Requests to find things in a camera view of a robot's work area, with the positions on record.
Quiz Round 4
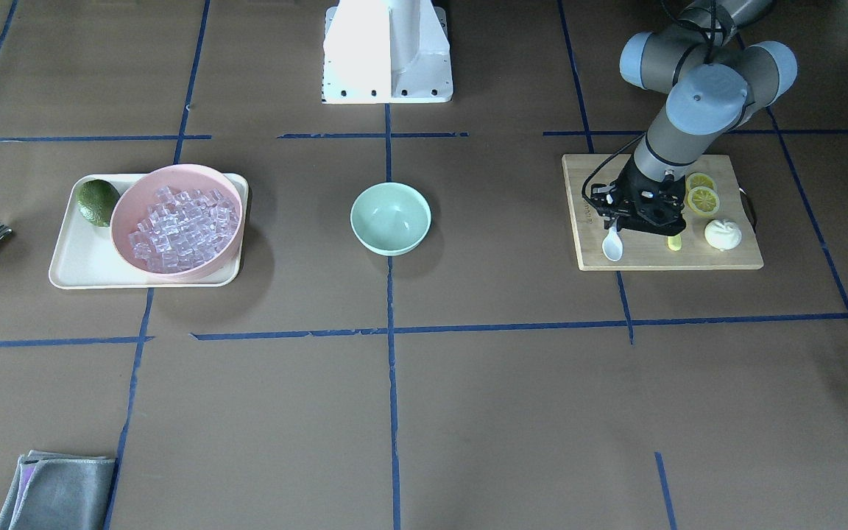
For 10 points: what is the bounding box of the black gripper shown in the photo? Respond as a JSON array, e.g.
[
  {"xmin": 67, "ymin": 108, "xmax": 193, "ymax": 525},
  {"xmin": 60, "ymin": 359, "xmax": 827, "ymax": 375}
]
[{"xmin": 615, "ymin": 160, "xmax": 687, "ymax": 237}]

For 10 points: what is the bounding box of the white plastic spoon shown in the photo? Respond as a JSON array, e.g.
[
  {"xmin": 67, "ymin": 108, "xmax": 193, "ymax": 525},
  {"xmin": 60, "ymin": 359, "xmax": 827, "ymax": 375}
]
[{"xmin": 601, "ymin": 224, "xmax": 623, "ymax": 263}]

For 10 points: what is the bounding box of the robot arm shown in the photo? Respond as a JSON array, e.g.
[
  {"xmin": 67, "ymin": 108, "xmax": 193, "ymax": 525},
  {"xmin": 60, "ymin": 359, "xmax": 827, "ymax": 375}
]
[{"xmin": 590, "ymin": 1, "xmax": 798, "ymax": 237}]

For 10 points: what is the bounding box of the mint green bowl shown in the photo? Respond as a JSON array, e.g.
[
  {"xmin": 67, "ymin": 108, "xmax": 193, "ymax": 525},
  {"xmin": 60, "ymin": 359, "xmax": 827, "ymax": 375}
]
[{"xmin": 350, "ymin": 182, "xmax": 433, "ymax": 256}]

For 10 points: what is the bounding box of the clear ice cubes pile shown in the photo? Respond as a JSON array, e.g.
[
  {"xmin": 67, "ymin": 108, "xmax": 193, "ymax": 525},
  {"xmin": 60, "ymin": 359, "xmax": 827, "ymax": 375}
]
[{"xmin": 127, "ymin": 185, "xmax": 240, "ymax": 275}]

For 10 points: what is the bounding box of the pink bowl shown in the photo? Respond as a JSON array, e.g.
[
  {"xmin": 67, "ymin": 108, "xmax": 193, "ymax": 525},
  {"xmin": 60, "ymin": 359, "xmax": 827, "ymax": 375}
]
[{"xmin": 109, "ymin": 164, "xmax": 248, "ymax": 284}]

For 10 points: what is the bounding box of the yellow plastic knife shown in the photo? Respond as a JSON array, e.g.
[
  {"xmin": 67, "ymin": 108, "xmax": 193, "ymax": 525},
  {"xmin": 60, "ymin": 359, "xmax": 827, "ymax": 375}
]
[{"xmin": 666, "ymin": 234, "xmax": 682, "ymax": 252}]

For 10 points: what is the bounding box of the upper lemon slice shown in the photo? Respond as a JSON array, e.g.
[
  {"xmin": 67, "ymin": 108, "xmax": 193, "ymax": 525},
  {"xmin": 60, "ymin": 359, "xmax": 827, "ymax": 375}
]
[{"xmin": 686, "ymin": 172, "xmax": 718, "ymax": 191}]

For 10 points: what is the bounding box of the white steamed bun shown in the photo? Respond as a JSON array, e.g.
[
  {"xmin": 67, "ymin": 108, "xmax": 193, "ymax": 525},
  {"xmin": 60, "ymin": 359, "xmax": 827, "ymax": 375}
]
[{"xmin": 704, "ymin": 219, "xmax": 743, "ymax": 252}]

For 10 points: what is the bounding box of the bamboo cutting board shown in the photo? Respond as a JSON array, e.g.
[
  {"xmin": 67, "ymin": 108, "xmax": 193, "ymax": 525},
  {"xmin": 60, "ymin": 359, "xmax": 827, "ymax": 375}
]
[{"xmin": 562, "ymin": 154, "xmax": 763, "ymax": 271}]

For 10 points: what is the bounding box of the green lime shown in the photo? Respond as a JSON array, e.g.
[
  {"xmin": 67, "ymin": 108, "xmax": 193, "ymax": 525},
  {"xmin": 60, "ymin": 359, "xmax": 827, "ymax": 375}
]
[{"xmin": 74, "ymin": 179, "xmax": 121, "ymax": 227}]

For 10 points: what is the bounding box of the cream plastic tray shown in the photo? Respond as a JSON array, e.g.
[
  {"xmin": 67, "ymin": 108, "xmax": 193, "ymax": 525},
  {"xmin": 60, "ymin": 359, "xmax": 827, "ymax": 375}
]
[{"xmin": 49, "ymin": 172, "xmax": 242, "ymax": 291}]

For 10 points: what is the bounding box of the grey folded cloth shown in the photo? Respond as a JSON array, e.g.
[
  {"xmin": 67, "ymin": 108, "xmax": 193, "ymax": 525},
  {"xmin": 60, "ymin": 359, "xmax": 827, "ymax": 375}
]
[{"xmin": 0, "ymin": 450, "xmax": 116, "ymax": 529}]

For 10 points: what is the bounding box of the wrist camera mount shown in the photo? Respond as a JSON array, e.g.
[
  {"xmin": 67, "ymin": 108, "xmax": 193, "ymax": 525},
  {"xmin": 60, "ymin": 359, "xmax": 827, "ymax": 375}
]
[{"xmin": 588, "ymin": 182, "xmax": 629, "ymax": 224}]

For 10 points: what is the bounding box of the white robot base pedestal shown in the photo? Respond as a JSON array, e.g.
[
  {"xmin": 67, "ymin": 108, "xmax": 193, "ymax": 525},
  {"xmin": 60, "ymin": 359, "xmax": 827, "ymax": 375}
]
[{"xmin": 321, "ymin": 1, "xmax": 454, "ymax": 105}]

